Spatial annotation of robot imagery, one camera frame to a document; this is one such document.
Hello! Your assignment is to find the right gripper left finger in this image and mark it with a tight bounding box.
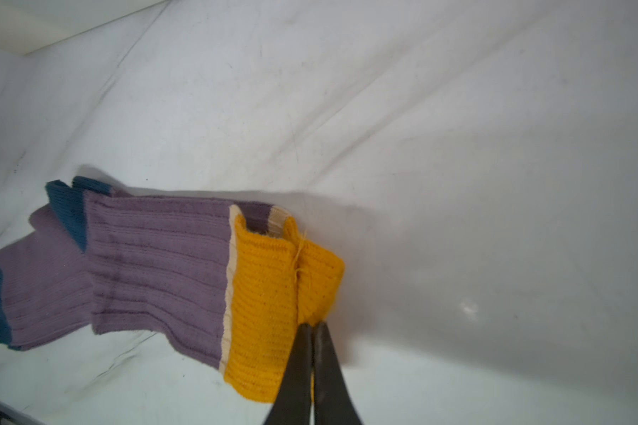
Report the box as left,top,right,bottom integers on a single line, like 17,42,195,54
263,324,313,425

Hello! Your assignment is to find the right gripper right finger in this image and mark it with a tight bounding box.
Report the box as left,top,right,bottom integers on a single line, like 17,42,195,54
313,322,363,425

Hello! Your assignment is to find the purple yellow teal sock pair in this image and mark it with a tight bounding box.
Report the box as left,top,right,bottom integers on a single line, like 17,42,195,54
0,176,345,403

